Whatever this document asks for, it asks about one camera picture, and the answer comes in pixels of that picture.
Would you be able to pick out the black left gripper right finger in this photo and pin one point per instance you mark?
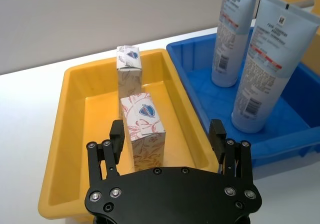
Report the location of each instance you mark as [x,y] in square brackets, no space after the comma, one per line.
[216,134]

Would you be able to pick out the pale blue cosmetic tube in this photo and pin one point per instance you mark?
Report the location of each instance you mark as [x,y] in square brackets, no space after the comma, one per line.
[230,34]
[265,66]

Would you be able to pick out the grey-printed white soap box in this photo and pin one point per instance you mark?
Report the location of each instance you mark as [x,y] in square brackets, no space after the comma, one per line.
[130,84]

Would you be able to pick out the red-printed white soap box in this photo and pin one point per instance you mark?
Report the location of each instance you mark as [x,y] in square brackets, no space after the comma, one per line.
[147,144]

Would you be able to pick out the yellow plastic bin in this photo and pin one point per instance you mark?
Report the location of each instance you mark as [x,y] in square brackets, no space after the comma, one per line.
[311,49]
[75,124]

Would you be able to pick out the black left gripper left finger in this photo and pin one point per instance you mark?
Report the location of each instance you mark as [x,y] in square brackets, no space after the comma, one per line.
[117,136]

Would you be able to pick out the blue plastic bin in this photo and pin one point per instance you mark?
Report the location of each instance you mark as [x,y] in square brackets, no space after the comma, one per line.
[280,144]

